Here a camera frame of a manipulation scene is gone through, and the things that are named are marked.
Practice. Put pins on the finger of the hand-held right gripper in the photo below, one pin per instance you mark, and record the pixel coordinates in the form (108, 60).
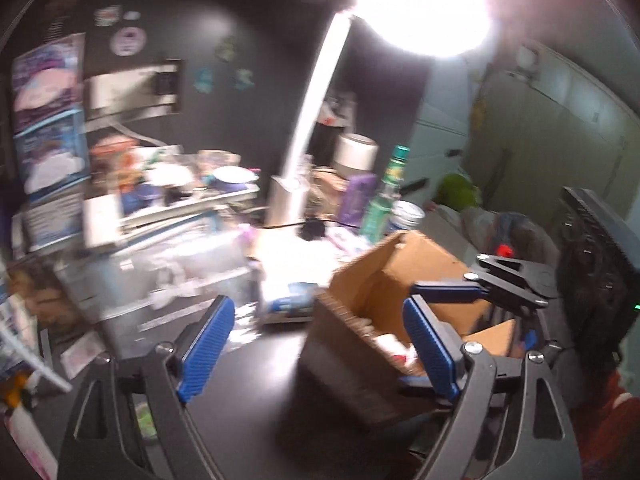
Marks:
(445, 291)
(415, 385)

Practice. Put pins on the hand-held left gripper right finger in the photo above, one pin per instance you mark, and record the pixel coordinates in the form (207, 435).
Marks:
(430, 355)

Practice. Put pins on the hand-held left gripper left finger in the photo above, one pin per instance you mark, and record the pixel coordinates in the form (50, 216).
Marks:
(207, 347)

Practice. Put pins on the cardboard box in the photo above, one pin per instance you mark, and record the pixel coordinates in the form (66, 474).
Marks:
(370, 280)

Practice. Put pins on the grey clothes pile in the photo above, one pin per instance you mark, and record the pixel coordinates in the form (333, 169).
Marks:
(480, 230)

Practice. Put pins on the white jar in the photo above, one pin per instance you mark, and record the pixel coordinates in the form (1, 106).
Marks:
(407, 215)

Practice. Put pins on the clear plastic storage bin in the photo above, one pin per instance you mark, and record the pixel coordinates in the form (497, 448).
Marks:
(150, 280)

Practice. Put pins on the blue white tissue packet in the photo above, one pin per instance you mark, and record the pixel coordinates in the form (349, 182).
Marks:
(290, 302)

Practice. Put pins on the green plush toy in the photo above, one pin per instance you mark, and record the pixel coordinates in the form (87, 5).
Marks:
(460, 192)

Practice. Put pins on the green bottle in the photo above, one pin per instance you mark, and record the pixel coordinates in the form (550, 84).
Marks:
(387, 195)

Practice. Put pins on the pink white sachet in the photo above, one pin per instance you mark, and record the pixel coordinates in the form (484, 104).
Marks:
(82, 355)

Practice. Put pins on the purple bottle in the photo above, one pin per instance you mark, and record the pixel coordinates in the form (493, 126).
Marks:
(357, 200)

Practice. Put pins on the pale green wardrobe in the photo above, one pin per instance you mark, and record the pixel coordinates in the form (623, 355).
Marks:
(550, 125)

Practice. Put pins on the small black figure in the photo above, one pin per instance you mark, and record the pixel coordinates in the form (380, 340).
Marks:
(175, 194)

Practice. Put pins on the beige woven pouch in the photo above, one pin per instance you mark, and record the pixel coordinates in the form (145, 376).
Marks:
(327, 182)

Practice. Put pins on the blue teapot figurine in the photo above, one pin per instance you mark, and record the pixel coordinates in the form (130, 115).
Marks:
(137, 199)

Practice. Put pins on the white cylinder container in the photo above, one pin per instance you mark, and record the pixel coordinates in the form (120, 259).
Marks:
(356, 152)

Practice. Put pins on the white tray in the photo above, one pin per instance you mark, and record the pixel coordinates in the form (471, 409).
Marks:
(100, 220)

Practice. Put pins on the person's red floral clothing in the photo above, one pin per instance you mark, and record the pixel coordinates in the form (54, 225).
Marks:
(620, 425)

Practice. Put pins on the purple white bowl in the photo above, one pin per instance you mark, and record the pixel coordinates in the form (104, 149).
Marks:
(232, 177)

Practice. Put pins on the black mesh pen holder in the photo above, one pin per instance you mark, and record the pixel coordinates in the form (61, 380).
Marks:
(332, 135)

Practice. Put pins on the orange small box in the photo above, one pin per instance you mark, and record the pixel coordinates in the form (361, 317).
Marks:
(12, 395)

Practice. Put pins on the white pink container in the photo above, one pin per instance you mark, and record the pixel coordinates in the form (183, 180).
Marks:
(27, 440)

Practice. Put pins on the white blue printed box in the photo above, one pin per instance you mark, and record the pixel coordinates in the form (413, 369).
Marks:
(50, 220)

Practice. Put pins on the orange figurine ornament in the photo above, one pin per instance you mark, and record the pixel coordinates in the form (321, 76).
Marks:
(112, 155)

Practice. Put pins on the white desk lamp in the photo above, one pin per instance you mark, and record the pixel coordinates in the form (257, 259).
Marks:
(310, 110)

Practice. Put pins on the blue character box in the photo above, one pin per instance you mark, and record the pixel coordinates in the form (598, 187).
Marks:
(52, 160)

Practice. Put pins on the black charger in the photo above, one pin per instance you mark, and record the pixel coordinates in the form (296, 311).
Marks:
(165, 82)

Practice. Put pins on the teal character sticker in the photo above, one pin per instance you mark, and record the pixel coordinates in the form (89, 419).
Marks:
(202, 77)

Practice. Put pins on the pale character sticker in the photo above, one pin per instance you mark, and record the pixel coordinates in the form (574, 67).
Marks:
(245, 77)

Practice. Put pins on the grey character sticker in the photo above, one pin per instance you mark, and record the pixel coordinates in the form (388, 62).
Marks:
(225, 47)

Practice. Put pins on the pink character box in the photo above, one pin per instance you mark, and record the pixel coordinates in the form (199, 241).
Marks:
(47, 90)

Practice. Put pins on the round character badge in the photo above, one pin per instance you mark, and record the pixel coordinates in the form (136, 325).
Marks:
(127, 40)

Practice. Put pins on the small white dot sticker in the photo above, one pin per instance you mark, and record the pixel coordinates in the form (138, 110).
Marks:
(131, 14)

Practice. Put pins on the strawberry sticker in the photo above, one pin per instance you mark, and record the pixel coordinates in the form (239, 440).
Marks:
(107, 15)

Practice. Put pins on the wall outlet panel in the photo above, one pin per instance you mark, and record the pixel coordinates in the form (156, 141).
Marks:
(120, 90)

